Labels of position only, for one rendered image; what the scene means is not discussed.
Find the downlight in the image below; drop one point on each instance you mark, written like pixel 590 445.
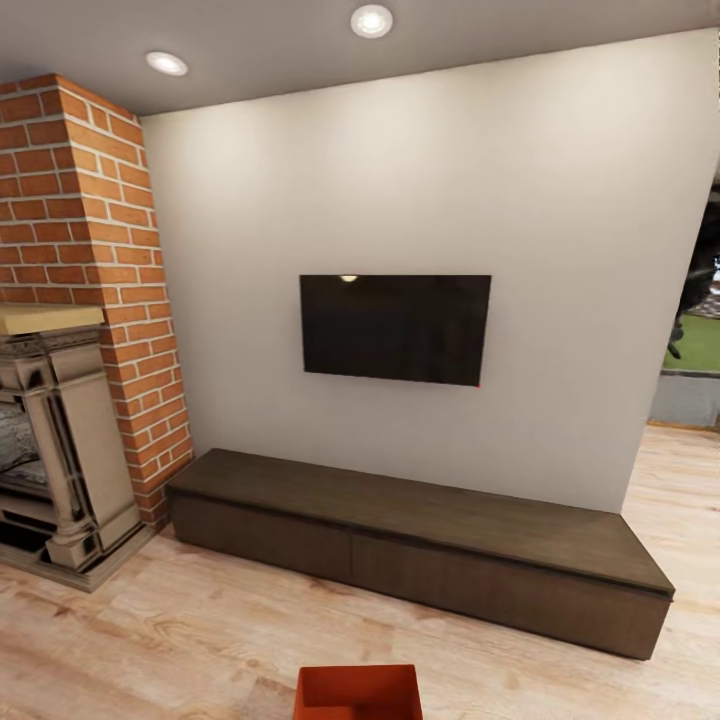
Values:
pixel 158 59
pixel 381 13

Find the storage box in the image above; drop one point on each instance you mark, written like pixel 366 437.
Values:
pixel 371 692

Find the fixed window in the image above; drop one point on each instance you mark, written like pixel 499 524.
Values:
pixel 687 393

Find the wood fireplace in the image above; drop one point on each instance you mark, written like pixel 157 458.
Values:
pixel 67 509

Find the wall mounted tv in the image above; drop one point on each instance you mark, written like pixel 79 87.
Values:
pixel 428 328

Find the cabinet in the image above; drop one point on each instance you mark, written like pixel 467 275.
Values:
pixel 569 572

